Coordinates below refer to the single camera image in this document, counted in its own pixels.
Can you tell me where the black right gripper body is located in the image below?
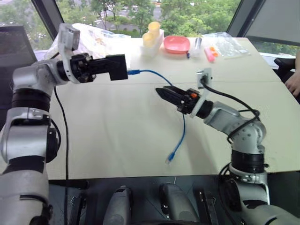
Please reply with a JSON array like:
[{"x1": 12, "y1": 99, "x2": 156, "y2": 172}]
[{"x1": 177, "y1": 88, "x2": 202, "y2": 115}]

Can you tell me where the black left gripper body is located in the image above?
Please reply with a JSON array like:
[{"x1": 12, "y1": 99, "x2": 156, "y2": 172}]
[{"x1": 69, "y1": 52, "x2": 97, "y2": 84}]

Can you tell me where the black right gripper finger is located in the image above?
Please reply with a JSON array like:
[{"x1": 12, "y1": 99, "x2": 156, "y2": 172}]
[
  {"x1": 155, "y1": 88, "x2": 185, "y2": 106},
  {"x1": 163, "y1": 86, "x2": 188, "y2": 97}
]

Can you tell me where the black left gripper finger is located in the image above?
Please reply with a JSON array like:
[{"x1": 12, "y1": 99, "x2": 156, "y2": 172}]
[
  {"x1": 90, "y1": 57, "x2": 122, "y2": 70},
  {"x1": 91, "y1": 67, "x2": 111, "y2": 76}
]

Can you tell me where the blue Ethernet cable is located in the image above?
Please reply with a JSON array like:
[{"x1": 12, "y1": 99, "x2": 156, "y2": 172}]
[{"x1": 127, "y1": 69, "x2": 187, "y2": 165}]

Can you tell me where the bystander bare hand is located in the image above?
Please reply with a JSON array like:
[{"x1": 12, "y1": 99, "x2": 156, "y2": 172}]
[{"x1": 285, "y1": 69, "x2": 300, "y2": 105}]

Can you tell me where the crumpled clear plastic bag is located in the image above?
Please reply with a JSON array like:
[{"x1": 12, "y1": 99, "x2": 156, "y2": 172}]
[{"x1": 44, "y1": 22, "x2": 132, "y2": 62}]

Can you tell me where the pink plastic bowl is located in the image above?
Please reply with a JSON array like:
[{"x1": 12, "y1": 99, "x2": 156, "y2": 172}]
[{"x1": 163, "y1": 35, "x2": 191, "y2": 55}]

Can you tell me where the white plastic tray container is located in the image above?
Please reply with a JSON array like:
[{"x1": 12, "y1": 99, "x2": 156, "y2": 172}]
[{"x1": 140, "y1": 29, "x2": 165, "y2": 58}]

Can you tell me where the clear plastic tumbler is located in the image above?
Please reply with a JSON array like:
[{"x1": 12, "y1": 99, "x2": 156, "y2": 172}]
[{"x1": 189, "y1": 37, "x2": 203, "y2": 58}]

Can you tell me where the pink marker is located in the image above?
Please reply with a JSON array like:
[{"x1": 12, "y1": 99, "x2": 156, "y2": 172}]
[{"x1": 203, "y1": 46, "x2": 216, "y2": 63}]

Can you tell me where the short yellow plastic cup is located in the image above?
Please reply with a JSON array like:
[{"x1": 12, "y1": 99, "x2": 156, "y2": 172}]
[{"x1": 142, "y1": 32, "x2": 155, "y2": 47}]

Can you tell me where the tall yellow plastic cup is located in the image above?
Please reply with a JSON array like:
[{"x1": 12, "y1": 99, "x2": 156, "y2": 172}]
[{"x1": 148, "y1": 21, "x2": 162, "y2": 36}]

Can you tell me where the black monitor screen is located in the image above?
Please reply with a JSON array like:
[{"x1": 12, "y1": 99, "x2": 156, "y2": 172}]
[{"x1": 0, "y1": 25, "x2": 38, "y2": 107}]

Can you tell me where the flat clear zip bag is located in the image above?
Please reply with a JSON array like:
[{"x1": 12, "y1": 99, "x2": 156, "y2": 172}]
[{"x1": 202, "y1": 32, "x2": 252, "y2": 60}]

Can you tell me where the black chair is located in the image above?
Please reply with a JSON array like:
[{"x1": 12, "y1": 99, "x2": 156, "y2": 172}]
[{"x1": 273, "y1": 57, "x2": 298, "y2": 83}]

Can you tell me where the dark grey rounded shape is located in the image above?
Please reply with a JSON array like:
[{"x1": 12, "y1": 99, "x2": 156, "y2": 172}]
[
  {"x1": 102, "y1": 185, "x2": 132, "y2": 225},
  {"x1": 159, "y1": 183, "x2": 200, "y2": 224}
]

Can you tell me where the grey window blind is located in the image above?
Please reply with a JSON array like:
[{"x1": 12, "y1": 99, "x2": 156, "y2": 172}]
[{"x1": 226, "y1": 0, "x2": 300, "y2": 47}]

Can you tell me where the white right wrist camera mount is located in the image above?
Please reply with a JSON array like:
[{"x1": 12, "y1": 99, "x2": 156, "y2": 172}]
[{"x1": 190, "y1": 67, "x2": 213, "y2": 119}]

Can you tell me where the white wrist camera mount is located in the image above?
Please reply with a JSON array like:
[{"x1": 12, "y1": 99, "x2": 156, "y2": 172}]
[
  {"x1": 57, "y1": 23, "x2": 82, "y2": 84},
  {"x1": 190, "y1": 67, "x2": 213, "y2": 119}
]

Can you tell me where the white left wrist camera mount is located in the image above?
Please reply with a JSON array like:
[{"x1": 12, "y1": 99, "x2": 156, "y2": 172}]
[{"x1": 57, "y1": 23, "x2": 82, "y2": 84}]

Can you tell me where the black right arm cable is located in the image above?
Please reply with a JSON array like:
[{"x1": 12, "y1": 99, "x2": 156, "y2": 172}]
[{"x1": 200, "y1": 77, "x2": 261, "y2": 144}]

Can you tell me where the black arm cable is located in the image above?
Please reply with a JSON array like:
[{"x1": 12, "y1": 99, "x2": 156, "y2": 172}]
[
  {"x1": 53, "y1": 86, "x2": 70, "y2": 225},
  {"x1": 200, "y1": 77, "x2": 261, "y2": 144}
]

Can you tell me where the black window frame pillar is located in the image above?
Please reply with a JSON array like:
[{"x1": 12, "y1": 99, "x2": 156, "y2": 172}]
[{"x1": 31, "y1": 0, "x2": 66, "y2": 45}]

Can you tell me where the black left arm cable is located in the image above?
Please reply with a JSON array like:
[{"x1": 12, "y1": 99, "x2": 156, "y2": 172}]
[{"x1": 53, "y1": 86, "x2": 70, "y2": 225}]

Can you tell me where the black flat bracket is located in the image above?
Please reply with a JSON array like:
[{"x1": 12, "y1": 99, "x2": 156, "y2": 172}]
[{"x1": 193, "y1": 186, "x2": 219, "y2": 225}]

